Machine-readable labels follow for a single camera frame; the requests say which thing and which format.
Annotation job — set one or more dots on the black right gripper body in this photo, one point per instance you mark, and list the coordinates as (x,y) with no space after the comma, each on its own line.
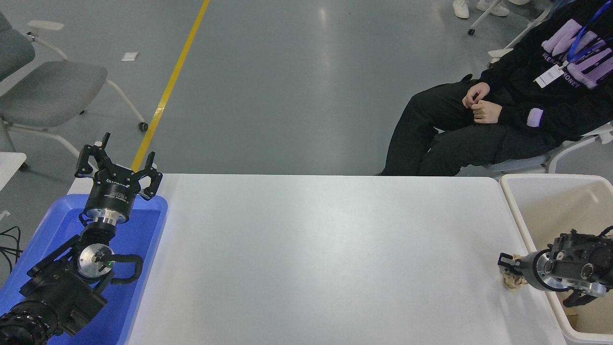
(529,270)

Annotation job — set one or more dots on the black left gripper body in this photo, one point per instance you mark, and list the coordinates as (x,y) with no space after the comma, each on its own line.
(112,194)

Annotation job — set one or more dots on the tan paper ball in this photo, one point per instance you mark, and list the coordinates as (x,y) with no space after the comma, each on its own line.
(512,286)

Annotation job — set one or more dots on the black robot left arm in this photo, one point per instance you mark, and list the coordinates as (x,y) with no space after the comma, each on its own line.
(57,292)

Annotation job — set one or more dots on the person's left hand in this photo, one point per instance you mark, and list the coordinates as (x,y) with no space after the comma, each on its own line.
(488,112)

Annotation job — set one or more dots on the person's right hand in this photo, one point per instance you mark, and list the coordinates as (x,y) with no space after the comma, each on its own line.
(476,92)

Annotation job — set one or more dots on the blue plastic tray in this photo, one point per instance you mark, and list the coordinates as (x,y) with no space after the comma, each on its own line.
(139,230)

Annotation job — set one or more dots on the large pale plastic bin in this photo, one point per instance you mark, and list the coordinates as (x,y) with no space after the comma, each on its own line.
(550,211)

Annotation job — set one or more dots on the brown cardboard piece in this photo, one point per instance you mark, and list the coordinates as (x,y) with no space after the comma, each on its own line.
(572,321)

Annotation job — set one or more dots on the grey office chair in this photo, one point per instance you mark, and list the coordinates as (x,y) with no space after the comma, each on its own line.
(52,91)

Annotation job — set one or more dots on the small white side table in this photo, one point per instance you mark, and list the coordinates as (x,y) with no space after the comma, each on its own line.
(9,165)

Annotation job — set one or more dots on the white paper scrap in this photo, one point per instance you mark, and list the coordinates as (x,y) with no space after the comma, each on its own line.
(130,56)

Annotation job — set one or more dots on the seated person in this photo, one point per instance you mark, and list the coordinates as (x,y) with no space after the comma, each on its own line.
(431,129)

